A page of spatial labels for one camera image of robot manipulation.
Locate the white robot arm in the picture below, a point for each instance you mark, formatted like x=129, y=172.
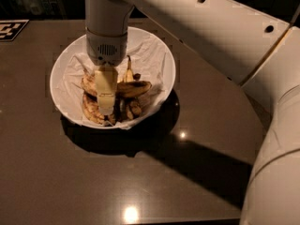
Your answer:
x=258, y=52

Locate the white paper liner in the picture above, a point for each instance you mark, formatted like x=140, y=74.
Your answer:
x=146, y=53

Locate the large brown-spotted top banana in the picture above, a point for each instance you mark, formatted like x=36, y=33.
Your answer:
x=124, y=89

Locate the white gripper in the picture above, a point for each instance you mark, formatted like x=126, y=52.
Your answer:
x=106, y=49

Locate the white bowl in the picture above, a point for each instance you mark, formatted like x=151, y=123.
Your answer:
x=150, y=50

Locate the black white fiducial marker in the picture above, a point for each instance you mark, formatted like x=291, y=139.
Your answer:
x=10, y=29

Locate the left lower spotted banana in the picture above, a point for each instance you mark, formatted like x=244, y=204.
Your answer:
x=90, y=110

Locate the upright banana with stem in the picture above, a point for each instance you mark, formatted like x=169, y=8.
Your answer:
x=133, y=108

